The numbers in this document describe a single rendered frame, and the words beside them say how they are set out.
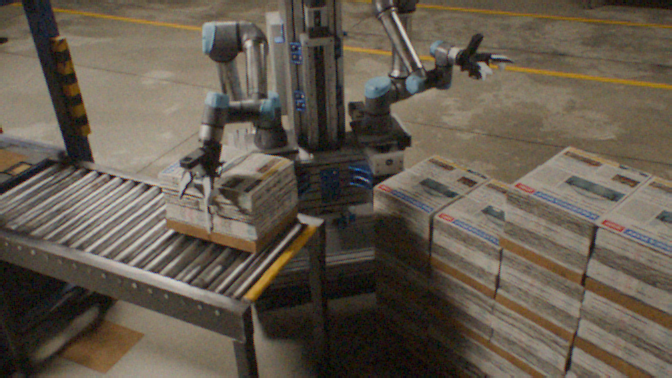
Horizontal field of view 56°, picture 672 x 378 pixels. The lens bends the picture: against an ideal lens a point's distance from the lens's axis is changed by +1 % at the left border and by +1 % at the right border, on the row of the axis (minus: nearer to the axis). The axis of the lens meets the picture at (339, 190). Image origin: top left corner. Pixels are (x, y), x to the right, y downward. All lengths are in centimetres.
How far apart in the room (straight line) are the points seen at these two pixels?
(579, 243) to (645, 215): 19
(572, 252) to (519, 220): 19
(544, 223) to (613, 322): 34
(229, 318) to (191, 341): 109
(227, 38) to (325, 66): 56
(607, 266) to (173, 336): 197
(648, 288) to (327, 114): 158
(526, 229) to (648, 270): 37
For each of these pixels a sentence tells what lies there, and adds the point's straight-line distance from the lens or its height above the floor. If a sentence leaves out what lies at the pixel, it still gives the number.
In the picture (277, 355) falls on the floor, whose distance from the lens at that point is 293.
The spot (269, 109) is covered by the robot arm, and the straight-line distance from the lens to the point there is 213.
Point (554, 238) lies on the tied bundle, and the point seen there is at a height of 95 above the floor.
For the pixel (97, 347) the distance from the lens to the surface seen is 319.
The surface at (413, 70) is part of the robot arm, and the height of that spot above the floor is 117.
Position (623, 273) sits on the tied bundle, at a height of 95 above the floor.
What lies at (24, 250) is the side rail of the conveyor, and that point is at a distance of 253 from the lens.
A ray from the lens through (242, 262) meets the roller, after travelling 214.
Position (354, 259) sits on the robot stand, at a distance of 304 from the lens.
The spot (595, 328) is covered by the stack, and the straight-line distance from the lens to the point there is 210.
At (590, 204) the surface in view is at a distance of 199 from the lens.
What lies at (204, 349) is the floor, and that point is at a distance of 302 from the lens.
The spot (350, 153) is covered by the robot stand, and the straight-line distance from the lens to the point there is 290.
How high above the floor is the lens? 209
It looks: 31 degrees down
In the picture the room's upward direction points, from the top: 2 degrees counter-clockwise
